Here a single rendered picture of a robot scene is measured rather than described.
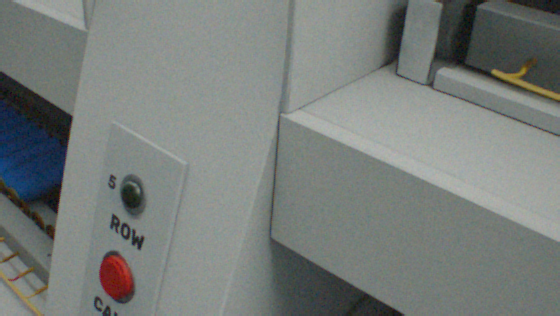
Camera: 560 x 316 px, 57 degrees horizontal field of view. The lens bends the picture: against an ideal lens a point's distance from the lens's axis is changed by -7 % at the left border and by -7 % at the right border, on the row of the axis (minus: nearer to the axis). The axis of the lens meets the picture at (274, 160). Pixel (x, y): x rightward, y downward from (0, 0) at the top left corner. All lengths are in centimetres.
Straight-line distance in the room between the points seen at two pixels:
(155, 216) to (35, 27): 11
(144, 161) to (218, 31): 5
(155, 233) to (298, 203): 5
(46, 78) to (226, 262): 13
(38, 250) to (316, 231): 24
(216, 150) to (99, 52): 7
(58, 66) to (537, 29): 19
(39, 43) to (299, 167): 15
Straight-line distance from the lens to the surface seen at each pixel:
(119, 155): 20
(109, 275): 21
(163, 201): 18
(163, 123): 18
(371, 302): 30
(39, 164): 46
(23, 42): 27
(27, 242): 37
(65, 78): 24
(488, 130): 16
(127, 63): 20
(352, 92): 17
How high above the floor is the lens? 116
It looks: 17 degrees down
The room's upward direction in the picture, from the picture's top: 16 degrees clockwise
